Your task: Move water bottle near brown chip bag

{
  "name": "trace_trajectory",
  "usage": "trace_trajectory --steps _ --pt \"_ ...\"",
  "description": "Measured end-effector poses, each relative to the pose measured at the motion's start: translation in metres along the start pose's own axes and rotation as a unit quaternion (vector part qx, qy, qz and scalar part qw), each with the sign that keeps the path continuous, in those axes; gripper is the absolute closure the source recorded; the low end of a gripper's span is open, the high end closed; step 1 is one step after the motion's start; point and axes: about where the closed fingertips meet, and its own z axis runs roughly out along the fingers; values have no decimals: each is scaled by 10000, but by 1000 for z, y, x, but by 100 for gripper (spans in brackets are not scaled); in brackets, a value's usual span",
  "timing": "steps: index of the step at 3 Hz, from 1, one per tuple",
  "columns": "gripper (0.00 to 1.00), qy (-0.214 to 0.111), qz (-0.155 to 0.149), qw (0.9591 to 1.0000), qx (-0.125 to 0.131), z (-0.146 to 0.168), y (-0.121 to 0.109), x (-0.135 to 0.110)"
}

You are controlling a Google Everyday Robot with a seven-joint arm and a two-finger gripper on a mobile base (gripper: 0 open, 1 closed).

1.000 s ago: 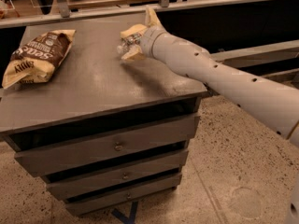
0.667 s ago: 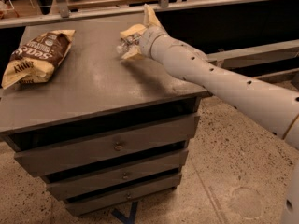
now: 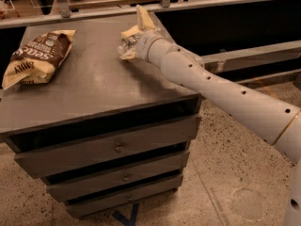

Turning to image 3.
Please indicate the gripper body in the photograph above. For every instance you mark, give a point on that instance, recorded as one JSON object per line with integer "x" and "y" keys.
{"x": 143, "y": 45}

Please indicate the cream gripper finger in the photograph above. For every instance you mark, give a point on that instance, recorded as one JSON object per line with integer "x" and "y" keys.
{"x": 127, "y": 54}
{"x": 144, "y": 20}

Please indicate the clear plastic water bottle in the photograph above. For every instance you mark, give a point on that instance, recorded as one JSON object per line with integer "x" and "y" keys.
{"x": 128, "y": 44}

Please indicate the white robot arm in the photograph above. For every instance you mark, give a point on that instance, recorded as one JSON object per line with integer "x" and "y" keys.
{"x": 275, "y": 121}

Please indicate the brown chip bag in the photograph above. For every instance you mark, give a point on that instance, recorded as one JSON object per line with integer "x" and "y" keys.
{"x": 37, "y": 61}

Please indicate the yellow sponge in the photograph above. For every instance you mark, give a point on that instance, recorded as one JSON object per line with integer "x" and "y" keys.
{"x": 130, "y": 32}

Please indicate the grey drawer cabinet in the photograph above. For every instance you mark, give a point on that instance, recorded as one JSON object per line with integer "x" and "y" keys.
{"x": 94, "y": 94}

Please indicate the top grey drawer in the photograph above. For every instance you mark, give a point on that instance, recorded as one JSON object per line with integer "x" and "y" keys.
{"x": 57, "y": 159}

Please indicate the grey drawer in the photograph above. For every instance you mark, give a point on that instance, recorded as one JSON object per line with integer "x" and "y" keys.
{"x": 57, "y": 159}
{"x": 96, "y": 182}
{"x": 125, "y": 196}

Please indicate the middle grey drawer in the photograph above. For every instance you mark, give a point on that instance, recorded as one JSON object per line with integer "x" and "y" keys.
{"x": 96, "y": 182}

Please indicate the bottom grey drawer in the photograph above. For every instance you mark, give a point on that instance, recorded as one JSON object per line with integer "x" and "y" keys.
{"x": 125, "y": 196}

